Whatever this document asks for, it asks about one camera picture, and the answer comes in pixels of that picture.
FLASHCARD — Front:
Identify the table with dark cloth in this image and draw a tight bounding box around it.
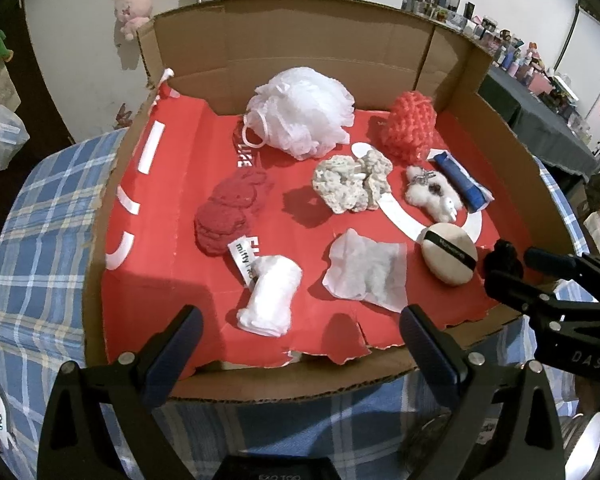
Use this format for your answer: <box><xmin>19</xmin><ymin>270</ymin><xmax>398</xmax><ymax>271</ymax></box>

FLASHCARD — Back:
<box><xmin>480</xmin><ymin>67</ymin><xmax>598</xmax><ymax>181</ymax></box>

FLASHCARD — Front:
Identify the white plastic bag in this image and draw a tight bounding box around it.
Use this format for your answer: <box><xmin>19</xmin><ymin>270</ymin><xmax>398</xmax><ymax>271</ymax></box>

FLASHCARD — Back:
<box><xmin>0</xmin><ymin>97</ymin><xmax>31</xmax><ymax>171</ymax></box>

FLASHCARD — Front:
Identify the blue soft tube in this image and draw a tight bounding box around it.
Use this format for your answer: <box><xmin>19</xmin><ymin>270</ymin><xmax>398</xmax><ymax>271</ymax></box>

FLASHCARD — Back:
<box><xmin>432</xmin><ymin>152</ymin><xmax>495</xmax><ymax>212</ymax></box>

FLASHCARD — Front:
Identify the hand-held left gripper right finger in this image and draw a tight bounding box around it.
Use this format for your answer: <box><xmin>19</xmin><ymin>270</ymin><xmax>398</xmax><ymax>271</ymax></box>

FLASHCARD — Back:
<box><xmin>400</xmin><ymin>304</ymin><xmax>566</xmax><ymax>480</ymax></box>

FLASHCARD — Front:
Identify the white cloth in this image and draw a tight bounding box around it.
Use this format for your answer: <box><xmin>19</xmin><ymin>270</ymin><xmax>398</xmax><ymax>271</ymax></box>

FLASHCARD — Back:
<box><xmin>236</xmin><ymin>255</ymin><xmax>303</xmax><ymax>338</ymax></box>

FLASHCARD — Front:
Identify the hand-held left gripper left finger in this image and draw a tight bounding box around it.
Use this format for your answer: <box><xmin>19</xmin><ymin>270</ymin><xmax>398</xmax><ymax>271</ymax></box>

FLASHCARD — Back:
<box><xmin>37</xmin><ymin>305</ymin><xmax>204</xmax><ymax>480</ymax></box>

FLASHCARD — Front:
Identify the coral foam net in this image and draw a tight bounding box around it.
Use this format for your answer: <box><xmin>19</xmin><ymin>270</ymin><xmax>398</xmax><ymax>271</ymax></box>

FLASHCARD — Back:
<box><xmin>380</xmin><ymin>91</ymin><xmax>438</xmax><ymax>166</ymax></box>

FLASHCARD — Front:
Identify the glass jar with metal lid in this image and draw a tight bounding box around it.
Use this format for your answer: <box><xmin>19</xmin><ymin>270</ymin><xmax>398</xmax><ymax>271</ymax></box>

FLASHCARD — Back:
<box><xmin>562</xmin><ymin>400</ymin><xmax>600</xmax><ymax>466</ymax></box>

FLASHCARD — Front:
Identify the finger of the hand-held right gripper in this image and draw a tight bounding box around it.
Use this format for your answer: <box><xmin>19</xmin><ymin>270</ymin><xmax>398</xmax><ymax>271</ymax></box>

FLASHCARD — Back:
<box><xmin>524</xmin><ymin>246</ymin><xmax>600</xmax><ymax>302</ymax></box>
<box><xmin>485</xmin><ymin>259</ymin><xmax>582</xmax><ymax>320</ymax></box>

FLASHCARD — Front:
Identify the cream crochet scrunchie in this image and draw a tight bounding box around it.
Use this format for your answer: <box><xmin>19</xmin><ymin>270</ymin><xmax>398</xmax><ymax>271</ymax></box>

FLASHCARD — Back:
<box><xmin>312</xmin><ymin>150</ymin><xmax>393</xmax><ymax>216</ymax></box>

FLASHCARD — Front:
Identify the dark wooden door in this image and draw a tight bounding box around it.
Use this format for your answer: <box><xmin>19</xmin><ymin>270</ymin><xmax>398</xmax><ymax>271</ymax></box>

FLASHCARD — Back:
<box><xmin>0</xmin><ymin>0</ymin><xmax>76</xmax><ymax>146</ymax></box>

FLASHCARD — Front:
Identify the white fluffy rabbit keychain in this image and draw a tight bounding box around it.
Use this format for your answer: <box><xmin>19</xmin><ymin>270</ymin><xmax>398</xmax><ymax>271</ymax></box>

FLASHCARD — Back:
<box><xmin>405</xmin><ymin>165</ymin><xmax>463</xmax><ymax>223</ymax></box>

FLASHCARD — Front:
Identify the white mesh bath pouf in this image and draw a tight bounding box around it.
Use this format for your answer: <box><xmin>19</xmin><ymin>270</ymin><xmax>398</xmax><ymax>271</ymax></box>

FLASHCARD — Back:
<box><xmin>240</xmin><ymin>66</ymin><xmax>356</xmax><ymax>161</ymax></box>

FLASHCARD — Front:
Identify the black fuzzy cloth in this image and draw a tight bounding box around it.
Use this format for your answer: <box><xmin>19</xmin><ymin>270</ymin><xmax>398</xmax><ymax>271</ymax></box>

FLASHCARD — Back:
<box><xmin>494</xmin><ymin>239</ymin><xmax>525</xmax><ymax>281</ymax></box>

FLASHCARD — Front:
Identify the group of cosmetic bottles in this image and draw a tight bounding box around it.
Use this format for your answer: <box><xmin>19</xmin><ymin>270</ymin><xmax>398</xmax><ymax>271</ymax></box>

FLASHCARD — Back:
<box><xmin>415</xmin><ymin>0</ymin><xmax>581</xmax><ymax>106</ymax></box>

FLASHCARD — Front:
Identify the pink plush toy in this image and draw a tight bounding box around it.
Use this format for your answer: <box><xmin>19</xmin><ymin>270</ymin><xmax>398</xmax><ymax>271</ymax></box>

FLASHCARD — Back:
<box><xmin>114</xmin><ymin>0</ymin><xmax>153</xmax><ymax>41</ymax></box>

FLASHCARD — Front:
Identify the cardboard box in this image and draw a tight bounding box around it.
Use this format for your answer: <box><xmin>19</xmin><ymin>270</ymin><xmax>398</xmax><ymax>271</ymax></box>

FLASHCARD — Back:
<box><xmin>82</xmin><ymin>0</ymin><xmax>581</xmax><ymax>406</ymax></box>

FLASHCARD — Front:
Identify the beige powder puff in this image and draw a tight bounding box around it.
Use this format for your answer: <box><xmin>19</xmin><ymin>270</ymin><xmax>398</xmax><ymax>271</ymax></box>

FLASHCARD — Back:
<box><xmin>420</xmin><ymin>224</ymin><xmax>479</xmax><ymax>287</ymax></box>

